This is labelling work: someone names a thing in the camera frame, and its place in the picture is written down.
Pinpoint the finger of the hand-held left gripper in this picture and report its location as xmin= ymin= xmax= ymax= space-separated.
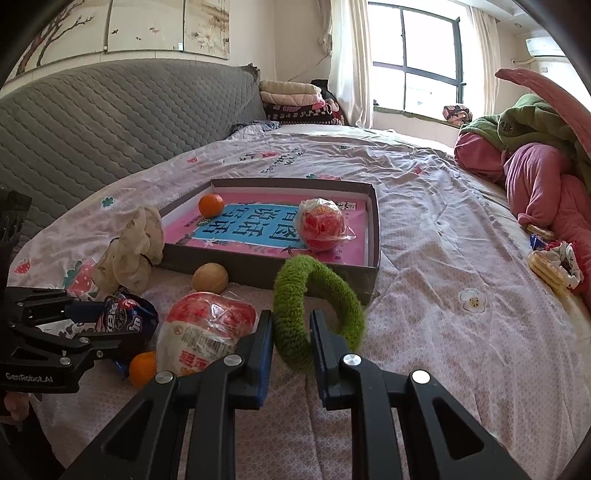
xmin=6 ymin=286 xmax=105 ymax=331
xmin=28 ymin=329 xmax=154 ymax=366

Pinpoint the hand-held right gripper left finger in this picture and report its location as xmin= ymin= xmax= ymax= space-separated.
xmin=60 ymin=309 xmax=277 ymax=480

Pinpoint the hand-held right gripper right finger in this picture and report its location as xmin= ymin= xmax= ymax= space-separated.
xmin=308 ymin=308 xmax=532 ymax=480

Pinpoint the blue cookie packet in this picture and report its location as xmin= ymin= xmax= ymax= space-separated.
xmin=95 ymin=288 xmax=160 ymax=374

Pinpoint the orange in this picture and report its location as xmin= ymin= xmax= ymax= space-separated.
xmin=198 ymin=194 xmax=225 ymax=219
xmin=128 ymin=351 xmax=158 ymax=388

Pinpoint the green fuzzy scrunchie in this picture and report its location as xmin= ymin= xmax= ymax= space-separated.
xmin=272 ymin=255 xmax=365 ymax=370

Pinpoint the plastic-wrapped white toy egg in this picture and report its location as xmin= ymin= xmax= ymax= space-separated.
xmin=156 ymin=292 xmax=257 ymax=377

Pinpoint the grey cardboard box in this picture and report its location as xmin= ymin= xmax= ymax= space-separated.
xmin=159 ymin=178 xmax=382 ymax=306

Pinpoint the cream scrunchie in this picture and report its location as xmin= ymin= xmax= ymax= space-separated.
xmin=92 ymin=205 xmax=166 ymax=296

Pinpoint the walnut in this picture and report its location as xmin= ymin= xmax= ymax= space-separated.
xmin=191 ymin=262 xmax=229 ymax=295

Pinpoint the plastic-wrapped red toy egg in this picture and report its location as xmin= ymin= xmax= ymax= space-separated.
xmin=294 ymin=198 xmax=356 ymax=252

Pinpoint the person's left hand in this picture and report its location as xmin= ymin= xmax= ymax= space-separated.
xmin=2 ymin=394 xmax=29 ymax=430

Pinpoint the pink book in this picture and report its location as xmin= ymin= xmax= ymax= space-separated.
xmin=173 ymin=187 xmax=370 ymax=266

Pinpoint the grey quilted headboard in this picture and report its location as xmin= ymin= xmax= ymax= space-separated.
xmin=0 ymin=60 xmax=266 ymax=259

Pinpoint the blue patterned cloth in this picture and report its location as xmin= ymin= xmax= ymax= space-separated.
xmin=229 ymin=120 xmax=280 ymax=138

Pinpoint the yellow wafer packet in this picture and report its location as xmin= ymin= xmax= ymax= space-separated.
xmin=527 ymin=251 xmax=568 ymax=296

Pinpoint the dark checkered folded blanket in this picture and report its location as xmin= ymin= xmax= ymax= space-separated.
xmin=263 ymin=100 xmax=345 ymax=125

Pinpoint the small snack wrappers pile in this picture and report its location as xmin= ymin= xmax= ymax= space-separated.
xmin=542 ymin=240 xmax=585 ymax=291

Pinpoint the cream folded blanket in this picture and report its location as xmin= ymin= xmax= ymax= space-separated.
xmin=259 ymin=80 xmax=324 ymax=107

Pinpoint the black cloth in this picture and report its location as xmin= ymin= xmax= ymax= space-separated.
xmin=310 ymin=79 xmax=338 ymax=100

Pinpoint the patterned cloth bundle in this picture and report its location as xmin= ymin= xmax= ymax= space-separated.
xmin=442 ymin=104 xmax=472 ymax=124

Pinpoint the pink quilt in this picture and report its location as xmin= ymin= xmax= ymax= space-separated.
xmin=454 ymin=131 xmax=591 ymax=296

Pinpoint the white curtain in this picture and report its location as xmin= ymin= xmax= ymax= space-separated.
xmin=468 ymin=7 xmax=499 ymax=123
xmin=318 ymin=0 xmax=375 ymax=127

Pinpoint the green blanket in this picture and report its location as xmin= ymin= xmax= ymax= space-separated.
xmin=462 ymin=93 xmax=591 ymax=181

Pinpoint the window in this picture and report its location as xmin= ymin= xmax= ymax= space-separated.
xmin=369 ymin=2 xmax=467 ymax=116

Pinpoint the pink quilted mat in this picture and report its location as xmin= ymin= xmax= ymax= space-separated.
xmin=495 ymin=68 xmax=591 ymax=139

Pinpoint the white air conditioner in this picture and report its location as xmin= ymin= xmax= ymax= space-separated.
xmin=525 ymin=37 xmax=573 ymax=58

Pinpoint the floral wall painting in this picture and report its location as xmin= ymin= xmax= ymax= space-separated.
xmin=9 ymin=0 xmax=232 ymax=77

